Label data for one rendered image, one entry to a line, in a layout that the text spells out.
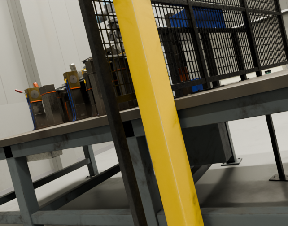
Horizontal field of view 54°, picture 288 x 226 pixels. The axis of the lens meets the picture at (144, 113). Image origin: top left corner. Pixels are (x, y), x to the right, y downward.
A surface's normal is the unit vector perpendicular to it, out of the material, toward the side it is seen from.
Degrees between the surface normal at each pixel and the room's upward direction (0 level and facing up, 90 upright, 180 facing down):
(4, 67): 90
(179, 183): 90
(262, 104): 90
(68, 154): 90
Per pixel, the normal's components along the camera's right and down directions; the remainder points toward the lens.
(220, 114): -0.48, 0.15
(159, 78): 0.68, -0.14
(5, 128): 0.84, -0.18
